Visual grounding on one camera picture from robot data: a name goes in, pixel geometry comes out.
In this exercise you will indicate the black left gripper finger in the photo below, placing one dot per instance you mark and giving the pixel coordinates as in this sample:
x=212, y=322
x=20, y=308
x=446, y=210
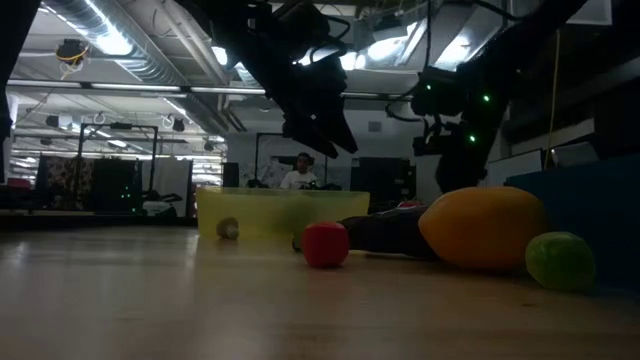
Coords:
x=310, y=137
x=337, y=132

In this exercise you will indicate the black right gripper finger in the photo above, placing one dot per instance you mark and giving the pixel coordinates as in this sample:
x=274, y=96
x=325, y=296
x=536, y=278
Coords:
x=447, y=180
x=469, y=179

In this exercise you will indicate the yellow orange mango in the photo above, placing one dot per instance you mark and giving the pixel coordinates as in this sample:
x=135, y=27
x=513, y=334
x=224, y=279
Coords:
x=480, y=227

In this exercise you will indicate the long purple eggplant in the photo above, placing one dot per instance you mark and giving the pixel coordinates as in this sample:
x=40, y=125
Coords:
x=385, y=232

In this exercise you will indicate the yellow translucent plastic basket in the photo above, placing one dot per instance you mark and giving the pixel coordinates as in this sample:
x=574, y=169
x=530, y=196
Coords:
x=260, y=210

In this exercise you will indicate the small red fruit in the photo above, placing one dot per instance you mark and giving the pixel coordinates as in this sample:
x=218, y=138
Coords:
x=325, y=245

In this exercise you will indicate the green avocado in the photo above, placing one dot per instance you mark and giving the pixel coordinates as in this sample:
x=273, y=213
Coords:
x=560, y=260

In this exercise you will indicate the blue plastic basket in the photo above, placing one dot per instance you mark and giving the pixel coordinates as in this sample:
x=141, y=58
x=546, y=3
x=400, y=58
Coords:
x=600, y=200

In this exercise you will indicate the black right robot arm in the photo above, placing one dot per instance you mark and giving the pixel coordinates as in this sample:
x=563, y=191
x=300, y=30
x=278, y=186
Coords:
x=520, y=45

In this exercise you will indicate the person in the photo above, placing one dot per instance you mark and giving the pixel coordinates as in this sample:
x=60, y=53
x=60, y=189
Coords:
x=299, y=180

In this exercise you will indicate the whiteboard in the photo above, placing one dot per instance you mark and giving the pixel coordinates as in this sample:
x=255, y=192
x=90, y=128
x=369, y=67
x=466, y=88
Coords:
x=520, y=167

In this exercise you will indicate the black shelf unit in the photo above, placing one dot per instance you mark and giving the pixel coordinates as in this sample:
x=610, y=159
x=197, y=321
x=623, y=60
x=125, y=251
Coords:
x=382, y=175

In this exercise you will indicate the black speaker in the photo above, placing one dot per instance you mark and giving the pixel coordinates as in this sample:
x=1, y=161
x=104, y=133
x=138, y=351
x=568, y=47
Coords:
x=230, y=175

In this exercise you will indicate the black ceiling spotlight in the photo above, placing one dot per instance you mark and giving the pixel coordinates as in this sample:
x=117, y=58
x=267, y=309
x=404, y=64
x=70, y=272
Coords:
x=178, y=125
x=52, y=121
x=209, y=146

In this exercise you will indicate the white box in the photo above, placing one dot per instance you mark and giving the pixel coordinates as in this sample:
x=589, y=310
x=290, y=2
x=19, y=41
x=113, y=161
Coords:
x=575, y=154

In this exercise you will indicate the white panel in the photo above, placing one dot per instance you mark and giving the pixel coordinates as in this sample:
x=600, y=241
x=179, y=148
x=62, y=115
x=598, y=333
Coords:
x=172, y=175

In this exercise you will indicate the black cabinet with green lights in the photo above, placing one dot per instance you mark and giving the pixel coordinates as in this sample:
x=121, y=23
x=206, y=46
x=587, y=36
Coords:
x=117, y=185

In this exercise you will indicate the floral patterned curtain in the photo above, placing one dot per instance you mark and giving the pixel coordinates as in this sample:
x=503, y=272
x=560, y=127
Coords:
x=65, y=180

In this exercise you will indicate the grey wall vent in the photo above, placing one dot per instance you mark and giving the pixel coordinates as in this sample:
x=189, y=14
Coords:
x=375, y=127

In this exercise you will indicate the black metal frame stand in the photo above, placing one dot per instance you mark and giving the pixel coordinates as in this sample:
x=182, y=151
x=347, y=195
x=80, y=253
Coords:
x=120, y=126
x=257, y=160

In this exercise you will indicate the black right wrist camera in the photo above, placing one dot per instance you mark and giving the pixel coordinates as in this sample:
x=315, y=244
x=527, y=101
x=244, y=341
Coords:
x=437, y=92

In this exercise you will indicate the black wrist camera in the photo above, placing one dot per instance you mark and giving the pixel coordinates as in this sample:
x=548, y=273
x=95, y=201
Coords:
x=437, y=92
x=300, y=25

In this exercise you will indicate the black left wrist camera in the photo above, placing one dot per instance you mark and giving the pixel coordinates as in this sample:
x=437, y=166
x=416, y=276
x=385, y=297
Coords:
x=300, y=25

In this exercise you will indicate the silver ventilation duct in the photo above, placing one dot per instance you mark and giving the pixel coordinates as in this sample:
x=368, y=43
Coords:
x=145, y=70

